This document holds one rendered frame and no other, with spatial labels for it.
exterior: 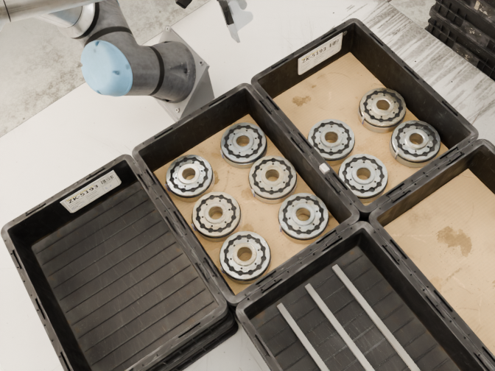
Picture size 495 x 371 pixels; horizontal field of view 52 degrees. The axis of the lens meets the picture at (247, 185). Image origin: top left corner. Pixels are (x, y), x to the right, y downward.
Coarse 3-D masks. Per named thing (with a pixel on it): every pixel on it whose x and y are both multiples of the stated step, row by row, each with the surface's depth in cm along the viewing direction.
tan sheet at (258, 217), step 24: (240, 120) 120; (216, 144) 118; (240, 144) 117; (216, 168) 115; (168, 192) 114; (240, 192) 112; (312, 192) 111; (216, 216) 110; (264, 216) 109; (288, 240) 106; (216, 264) 105; (240, 288) 103
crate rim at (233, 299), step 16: (224, 96) 111; (256, 96) 110; (192, 112) 110; (272, 112) 108; (176, 128) 109; (288, 128) 106; (144, 144) 108; (320, 176) 101; (160, 192) 102; (336, 192) 99; (352, 208) 97; (176, 224) 100; (352, 224) 96; (192, 240) 97; (304, 256) 94; (208, 272) 94; (272, 272) 93; (224, 288) 93; (256, 288) 92
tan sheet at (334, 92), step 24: (336, 72) 124; (360, 72) 123; (288, 96) 122; (312, 96) 121; (336, 96) 121; (360, 96) 120; (312, 120) 118; (408, 120) 116; (360, 144) 115; (384, 144) 114; (336, 168) 113; (408, 168) 111; (384, 192) 109
